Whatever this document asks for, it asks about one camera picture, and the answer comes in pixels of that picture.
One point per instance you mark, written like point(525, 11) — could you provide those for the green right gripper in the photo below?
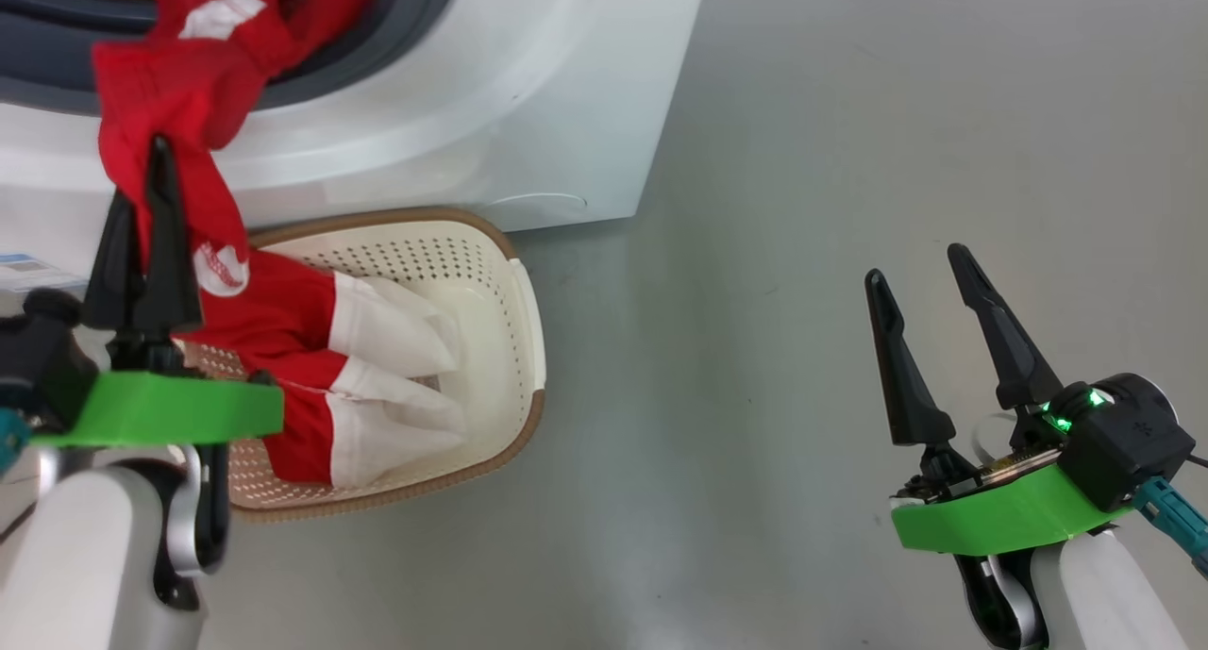
point(1000, 513)

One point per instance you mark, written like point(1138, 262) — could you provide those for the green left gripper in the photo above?
point(170, 409)

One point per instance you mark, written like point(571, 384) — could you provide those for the red and white garment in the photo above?
point(283, 320)

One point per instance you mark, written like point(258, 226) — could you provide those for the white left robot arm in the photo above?
point(75, 556)

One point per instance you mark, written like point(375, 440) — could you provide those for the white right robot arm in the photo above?
point(1104, 593)

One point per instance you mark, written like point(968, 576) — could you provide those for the cream laundry basket brown rim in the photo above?
point(491, 348)

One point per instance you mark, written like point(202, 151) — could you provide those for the white front-load washing machine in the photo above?
point(528, 93)

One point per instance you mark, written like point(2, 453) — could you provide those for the blue energy label sticker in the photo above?
point(33, 274)

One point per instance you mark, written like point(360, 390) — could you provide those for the round white filter cover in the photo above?
point(538, 200)

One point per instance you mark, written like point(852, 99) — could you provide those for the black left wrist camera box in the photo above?
point(38, 358)

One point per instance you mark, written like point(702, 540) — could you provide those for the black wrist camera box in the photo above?
point(1132, 442)
point(38, 358)

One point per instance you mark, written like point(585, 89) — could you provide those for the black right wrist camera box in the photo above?
point(1132, 442)

